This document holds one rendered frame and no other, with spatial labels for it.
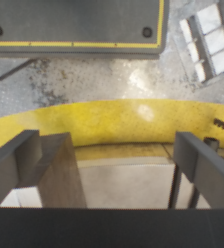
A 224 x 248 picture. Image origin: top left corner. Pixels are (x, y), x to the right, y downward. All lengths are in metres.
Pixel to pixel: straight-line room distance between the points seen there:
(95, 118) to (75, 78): 0.26
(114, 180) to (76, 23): 0.68
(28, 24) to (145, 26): 0.43
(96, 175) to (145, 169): 0.23
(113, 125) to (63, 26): 0.61
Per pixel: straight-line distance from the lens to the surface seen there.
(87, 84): 1.05
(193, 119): 1.20
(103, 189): 0.93
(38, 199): 0.50
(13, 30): 0.81
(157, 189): 0.95
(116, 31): 0.73
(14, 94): 1.19
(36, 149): 0.16
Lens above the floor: 1.04
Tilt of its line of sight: 72 degrees down
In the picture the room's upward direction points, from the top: 179 degrees clockwise
